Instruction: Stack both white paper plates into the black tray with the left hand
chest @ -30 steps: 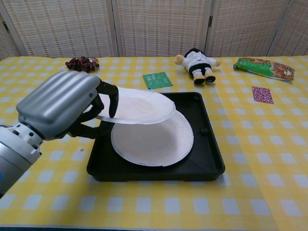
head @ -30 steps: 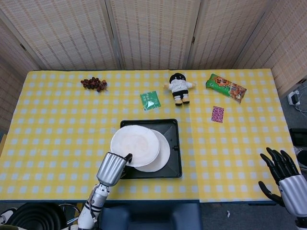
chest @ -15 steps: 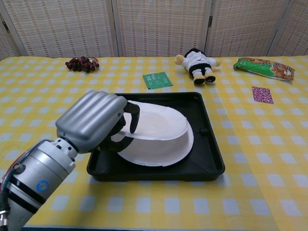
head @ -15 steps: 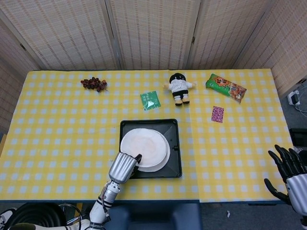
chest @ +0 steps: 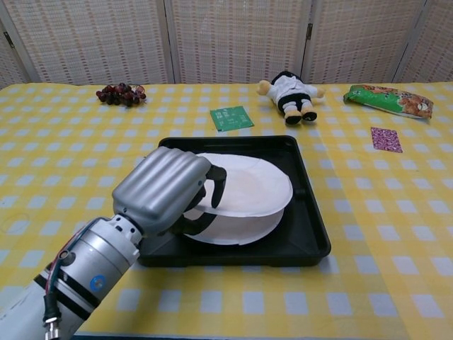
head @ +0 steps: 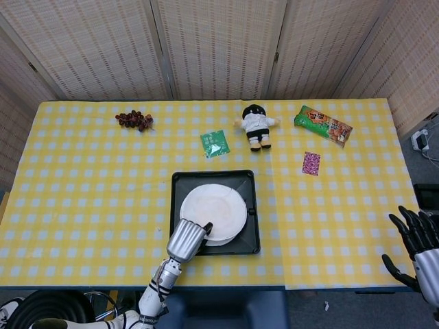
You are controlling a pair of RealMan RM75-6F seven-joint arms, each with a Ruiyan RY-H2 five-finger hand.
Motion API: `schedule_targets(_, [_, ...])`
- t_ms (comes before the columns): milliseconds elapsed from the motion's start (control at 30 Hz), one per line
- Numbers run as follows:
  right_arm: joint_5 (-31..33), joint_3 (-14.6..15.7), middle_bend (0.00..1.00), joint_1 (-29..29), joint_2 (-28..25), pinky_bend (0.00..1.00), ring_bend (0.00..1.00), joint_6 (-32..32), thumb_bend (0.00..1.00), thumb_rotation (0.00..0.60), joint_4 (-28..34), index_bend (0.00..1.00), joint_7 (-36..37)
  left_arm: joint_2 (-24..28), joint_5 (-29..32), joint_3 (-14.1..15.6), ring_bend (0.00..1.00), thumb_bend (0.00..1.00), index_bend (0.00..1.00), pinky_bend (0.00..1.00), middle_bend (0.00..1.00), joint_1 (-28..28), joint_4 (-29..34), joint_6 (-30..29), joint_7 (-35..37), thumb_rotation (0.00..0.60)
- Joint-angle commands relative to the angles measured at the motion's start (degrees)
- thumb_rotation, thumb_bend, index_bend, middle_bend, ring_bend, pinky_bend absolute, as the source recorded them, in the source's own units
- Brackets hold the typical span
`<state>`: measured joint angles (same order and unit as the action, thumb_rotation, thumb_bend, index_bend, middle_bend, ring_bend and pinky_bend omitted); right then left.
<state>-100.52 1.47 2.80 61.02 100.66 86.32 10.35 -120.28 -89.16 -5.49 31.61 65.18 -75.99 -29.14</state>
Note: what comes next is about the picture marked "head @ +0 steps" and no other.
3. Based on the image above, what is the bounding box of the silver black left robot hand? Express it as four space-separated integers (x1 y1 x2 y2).
166 218 213 264

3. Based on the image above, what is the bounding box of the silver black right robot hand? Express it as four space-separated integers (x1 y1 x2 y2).
381 205 439 304

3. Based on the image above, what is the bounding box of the white paper plate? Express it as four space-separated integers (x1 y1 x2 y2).
204 230 243 248
180 183 248 241

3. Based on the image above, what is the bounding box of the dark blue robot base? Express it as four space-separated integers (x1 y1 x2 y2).
161 291 289 329

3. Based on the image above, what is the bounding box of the black square plastic tray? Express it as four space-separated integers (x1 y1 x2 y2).
171 169 261 256

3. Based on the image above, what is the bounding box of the green sachet packet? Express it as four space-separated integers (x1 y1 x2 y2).
200 130 230 159

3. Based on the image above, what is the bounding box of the yellow white checkered tablecloth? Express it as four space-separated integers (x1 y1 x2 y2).
0 99 420 291

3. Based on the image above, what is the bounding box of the white power adapter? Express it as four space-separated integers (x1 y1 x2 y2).
411 129 430 151

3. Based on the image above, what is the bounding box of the dark red grape bunch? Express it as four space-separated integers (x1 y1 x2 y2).
115 110 154 132

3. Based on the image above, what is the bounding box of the plush doll white shirt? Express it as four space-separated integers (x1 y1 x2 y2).
233 103 281 152

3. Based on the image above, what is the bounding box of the purple patterned card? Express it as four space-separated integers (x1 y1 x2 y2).
301 151 322 175

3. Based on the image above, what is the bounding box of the black ribbed round object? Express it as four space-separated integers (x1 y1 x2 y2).
10 290 95 329

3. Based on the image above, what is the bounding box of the green orange snack bag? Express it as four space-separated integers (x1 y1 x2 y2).
294 105 354 149

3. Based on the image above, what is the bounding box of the woven folding screen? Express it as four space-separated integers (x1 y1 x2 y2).
0 0 439 193

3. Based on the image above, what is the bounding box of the chrome stool ring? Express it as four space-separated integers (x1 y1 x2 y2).
84 290 119 323

